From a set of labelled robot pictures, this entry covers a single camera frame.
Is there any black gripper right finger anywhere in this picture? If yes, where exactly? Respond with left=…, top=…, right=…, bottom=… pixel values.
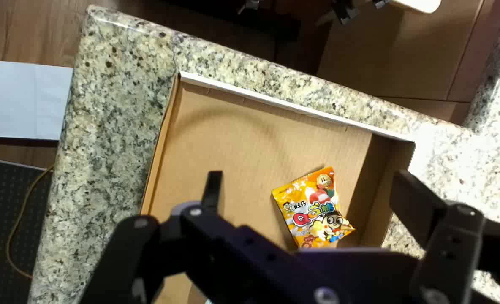
left=388, top=168, right=500, bottom=304

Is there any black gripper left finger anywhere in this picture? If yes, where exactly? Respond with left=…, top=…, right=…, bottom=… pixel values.
left=79, top=170, right=297, bottom=304

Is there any shallow cardboard box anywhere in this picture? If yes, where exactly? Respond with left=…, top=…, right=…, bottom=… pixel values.
left=138, top=70, right=417, bottom=304

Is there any light brown flat panel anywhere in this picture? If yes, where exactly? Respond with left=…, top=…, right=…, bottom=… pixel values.
left=316, top=0, right=500, bottom=126

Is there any white paper sheet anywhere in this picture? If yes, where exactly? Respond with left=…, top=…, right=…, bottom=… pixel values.
left=0, top=58, right=74, bottom=143

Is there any white plastic object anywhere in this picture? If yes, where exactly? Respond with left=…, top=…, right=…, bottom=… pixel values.
left=392, top=0, right=444, bottom=18

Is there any thin yellow cord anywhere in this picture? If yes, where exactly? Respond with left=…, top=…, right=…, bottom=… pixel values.
left=3, top=168, right=55, bottom=283

